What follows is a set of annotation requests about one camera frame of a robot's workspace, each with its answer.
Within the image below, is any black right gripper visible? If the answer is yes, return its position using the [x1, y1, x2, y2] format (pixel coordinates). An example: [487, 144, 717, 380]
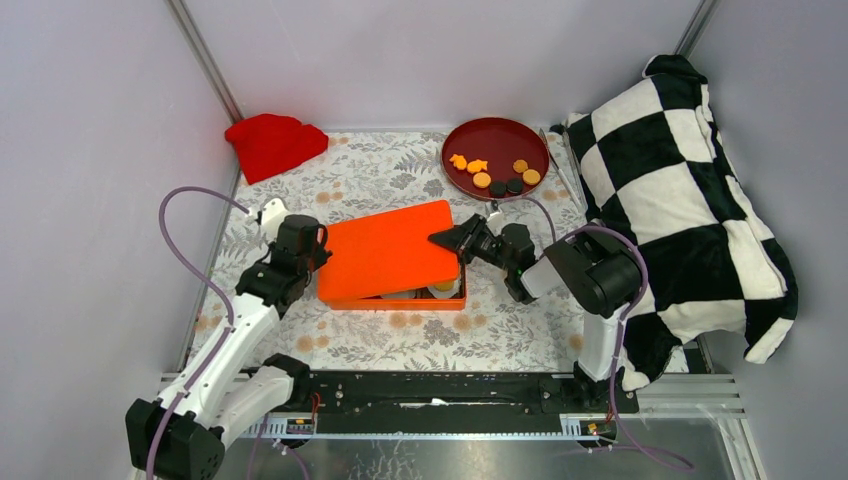
[428, 213, 515, 274]

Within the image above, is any orange cookie tin box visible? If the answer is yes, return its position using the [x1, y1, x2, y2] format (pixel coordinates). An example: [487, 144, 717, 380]
[322, 266, 467, 311]

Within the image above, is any orange tin lid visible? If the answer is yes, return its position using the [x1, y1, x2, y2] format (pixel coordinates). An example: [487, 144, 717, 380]
[316, 200, 460, 307]

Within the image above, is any dark red round plate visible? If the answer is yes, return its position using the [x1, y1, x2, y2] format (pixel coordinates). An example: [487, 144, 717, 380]
[438, 117, 550, 200]

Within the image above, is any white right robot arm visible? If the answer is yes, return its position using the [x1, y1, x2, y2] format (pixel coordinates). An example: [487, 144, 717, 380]
[428, 214, 648, 412]

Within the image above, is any black sandwich cookie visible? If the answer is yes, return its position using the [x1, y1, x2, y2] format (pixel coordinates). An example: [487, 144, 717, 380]
[506, 178, 525, 195]
[488, 181, 508, 198]

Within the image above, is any orange fish shaped cookie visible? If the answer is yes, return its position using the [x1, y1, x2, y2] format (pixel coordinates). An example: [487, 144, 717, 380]
[449, 154, 469, 171]
[465, 159, 488, 175]

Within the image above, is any floral table cloth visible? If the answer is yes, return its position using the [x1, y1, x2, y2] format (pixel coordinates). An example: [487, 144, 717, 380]
[235, 132, 583, 372]

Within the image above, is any swirl butter cookie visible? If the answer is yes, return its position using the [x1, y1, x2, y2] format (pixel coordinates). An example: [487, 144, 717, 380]
[513, 160, 530, 175]

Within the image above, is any red cloth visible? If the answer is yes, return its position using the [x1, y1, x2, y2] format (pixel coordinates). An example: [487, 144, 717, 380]
[224, 113, 329, 185]

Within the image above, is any black white checkered blanket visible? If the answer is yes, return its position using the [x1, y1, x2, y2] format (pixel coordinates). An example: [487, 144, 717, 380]
[564, 54, 798, 391]

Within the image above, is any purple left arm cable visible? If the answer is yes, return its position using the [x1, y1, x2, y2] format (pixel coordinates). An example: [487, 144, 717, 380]
[146, 186, 256, 480]

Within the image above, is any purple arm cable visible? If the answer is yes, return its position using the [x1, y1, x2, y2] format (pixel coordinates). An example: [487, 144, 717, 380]
[146, 186, 256, 480]
[519, 195, 697, 473]

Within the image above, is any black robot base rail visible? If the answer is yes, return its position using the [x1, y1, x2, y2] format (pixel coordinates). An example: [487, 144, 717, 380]
[281, 370, 639, 435]

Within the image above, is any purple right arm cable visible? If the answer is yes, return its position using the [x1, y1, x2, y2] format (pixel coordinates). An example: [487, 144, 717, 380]
[519, 195, 697, 473]

